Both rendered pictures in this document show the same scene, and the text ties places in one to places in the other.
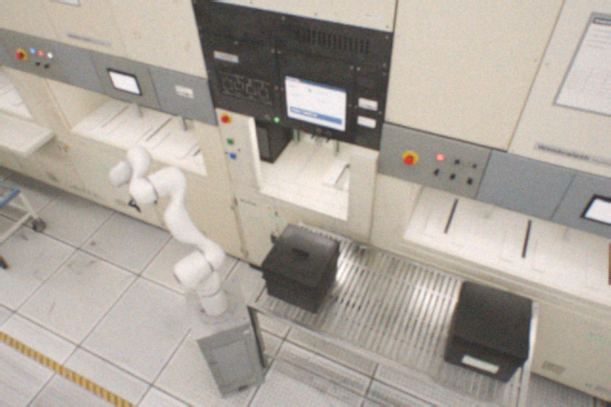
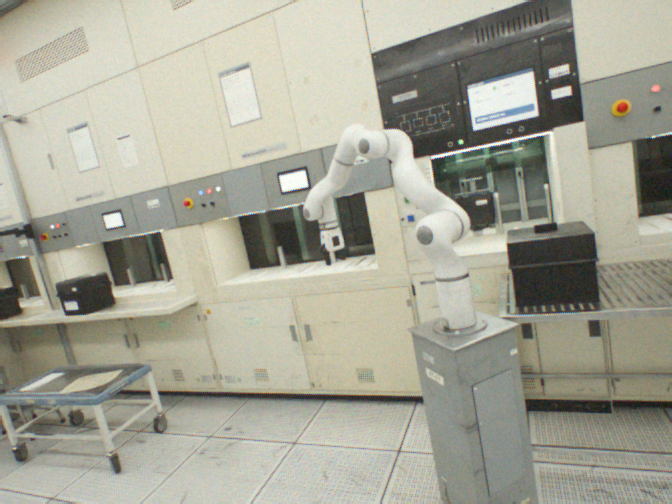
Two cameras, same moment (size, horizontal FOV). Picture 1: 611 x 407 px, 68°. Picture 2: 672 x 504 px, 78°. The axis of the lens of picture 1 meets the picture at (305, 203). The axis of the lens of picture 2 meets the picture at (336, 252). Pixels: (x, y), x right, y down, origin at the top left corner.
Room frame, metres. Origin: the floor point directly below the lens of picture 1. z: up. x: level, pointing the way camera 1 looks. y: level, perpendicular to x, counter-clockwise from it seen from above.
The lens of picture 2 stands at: (-0.24, 0.95, 1.34)
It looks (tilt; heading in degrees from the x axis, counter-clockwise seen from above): 9 degrees down; 356
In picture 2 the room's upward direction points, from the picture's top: 11 degrees counter-clockwise
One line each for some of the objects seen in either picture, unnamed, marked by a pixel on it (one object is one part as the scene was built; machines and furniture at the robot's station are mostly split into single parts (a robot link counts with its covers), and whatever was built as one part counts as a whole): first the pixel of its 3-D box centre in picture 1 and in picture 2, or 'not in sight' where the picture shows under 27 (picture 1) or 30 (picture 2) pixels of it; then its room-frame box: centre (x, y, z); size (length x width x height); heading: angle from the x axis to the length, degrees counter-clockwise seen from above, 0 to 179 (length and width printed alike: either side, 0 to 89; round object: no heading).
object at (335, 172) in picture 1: (345, 176); not in sight; (1.91, -0.24, 0.89); 0.22 x 0.21 x 0.04; 152
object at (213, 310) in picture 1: (213, 296); (455, 301); (1.16, 0.47, 0.85); 0.19 x 0.19 x 0.18
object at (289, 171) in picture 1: (326, 144); (492, 218); (2.10, -0.15, 0.98); 0.95 x 0.88 x 1.95; 152
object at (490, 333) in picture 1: (486, 331); not in sight; (0.90, -0.76, 0.89); 0.29 x 0.29 x 0.25; 66
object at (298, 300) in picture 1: (302, 272); (550, 272); (1.27, 0.03, 0.85); 0.28 x 0.28 x 0.17; 61
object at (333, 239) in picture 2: not in sight; (331, 238); (1.64, 0.83, 1.11); 0.10 x 0.07 x 0.11; 127
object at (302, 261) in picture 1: (301, 257); (547, 240); (1.27, 0.03, 0.98); 0.29 x 0.29 x 0.13; 61
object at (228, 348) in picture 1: (228, 341); (474, 420); (1.16, 0.47, 0.38); 0.28 x 0.28 x 0.76; 17
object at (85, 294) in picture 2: not in sight; (85, 293); (2.93, 2.64, 0.93); 0.30 x 0.28 x 0.26; 59
